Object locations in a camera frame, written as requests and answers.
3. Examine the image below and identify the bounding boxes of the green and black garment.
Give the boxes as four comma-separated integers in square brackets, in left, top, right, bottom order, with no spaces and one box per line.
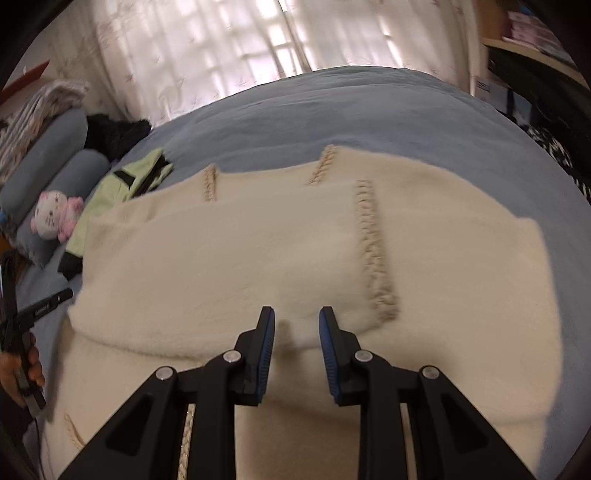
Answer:
[57,148,174,280]

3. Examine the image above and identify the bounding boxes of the white floral curtain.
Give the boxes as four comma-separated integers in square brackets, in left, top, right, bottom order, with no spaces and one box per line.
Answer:
[48,0,480,125]

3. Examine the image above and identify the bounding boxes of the pink boxes on shelf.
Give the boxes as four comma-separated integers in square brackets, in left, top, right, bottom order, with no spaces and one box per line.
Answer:
[507,11,562,48]

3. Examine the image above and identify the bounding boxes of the blue bed blanket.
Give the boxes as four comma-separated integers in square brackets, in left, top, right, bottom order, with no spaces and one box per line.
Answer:
[31,66,590,479]

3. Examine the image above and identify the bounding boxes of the pink white cat plush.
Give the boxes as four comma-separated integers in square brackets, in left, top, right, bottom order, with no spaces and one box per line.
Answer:
[30,190,84,243]

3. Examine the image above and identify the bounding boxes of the person left hand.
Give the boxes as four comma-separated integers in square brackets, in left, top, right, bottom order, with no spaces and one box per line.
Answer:
[0,331,46,409]

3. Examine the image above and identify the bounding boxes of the cream fuzzy cardigan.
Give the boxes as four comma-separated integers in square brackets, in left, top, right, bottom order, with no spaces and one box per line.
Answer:
[43,146,562,479]

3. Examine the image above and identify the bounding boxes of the blue rolled pillow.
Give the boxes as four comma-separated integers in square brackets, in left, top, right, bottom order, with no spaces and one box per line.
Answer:
[16,149,110,267]
[1,108,88,230]

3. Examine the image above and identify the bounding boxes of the black clothing pile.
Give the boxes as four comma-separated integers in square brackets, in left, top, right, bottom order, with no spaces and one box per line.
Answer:
[84,114,152,163]

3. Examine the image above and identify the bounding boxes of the red wall shelf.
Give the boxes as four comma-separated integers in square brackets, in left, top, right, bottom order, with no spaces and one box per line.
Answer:
[1,61,49,97]

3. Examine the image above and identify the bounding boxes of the wooden wall shelf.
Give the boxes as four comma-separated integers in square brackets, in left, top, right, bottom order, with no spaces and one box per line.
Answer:
[474,1,590,90]

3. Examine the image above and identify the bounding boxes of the folded floral quilt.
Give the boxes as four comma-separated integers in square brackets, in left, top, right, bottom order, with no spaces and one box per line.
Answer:
[1,79,89,185]

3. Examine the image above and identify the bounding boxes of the lower blue rolled pillow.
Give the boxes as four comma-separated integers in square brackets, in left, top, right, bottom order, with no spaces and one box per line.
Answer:
[16,149,110,267]

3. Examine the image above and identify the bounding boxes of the upper blue rolled pillow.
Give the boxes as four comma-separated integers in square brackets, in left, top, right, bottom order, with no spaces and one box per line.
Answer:
[1,108,88,230]

